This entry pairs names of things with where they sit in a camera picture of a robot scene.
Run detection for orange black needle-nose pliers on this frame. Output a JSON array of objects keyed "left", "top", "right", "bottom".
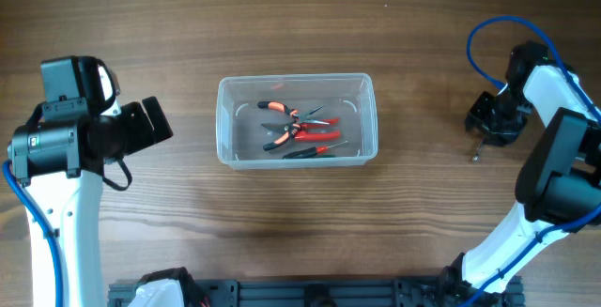
[{"left": 257, "top": 100, "right": 336, "bottom": 151}]

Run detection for silver socket wrench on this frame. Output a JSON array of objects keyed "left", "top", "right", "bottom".
[{"left": 471, "top": 138, "right": 485, "bottom": 162}]

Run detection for clear plastic container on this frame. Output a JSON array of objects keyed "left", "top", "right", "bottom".
[{"left": 216, "top": 73, "right": 378, "bottom": 170}]

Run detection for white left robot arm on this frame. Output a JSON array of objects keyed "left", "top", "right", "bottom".
[{"left": 3, "top": 97, "right": 173, "bottom": 306}]

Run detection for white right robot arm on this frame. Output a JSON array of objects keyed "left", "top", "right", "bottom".
[{"left": 437, "top": 41, "right": 600, "bottom": 306}]

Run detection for black aluminium base frame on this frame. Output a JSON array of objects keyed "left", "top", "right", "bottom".
[{"left": 106, "top": 273, "right": 523, "bottom": 307}]

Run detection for red handle snips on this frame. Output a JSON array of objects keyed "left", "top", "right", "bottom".
[{"left": 261, "top": 117, "right": 341, "bottom": 142}]

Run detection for black red handle screwdriver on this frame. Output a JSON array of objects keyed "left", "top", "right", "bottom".
[{"left": 283, "top": 141, "right": 347, "bottom": 160}]

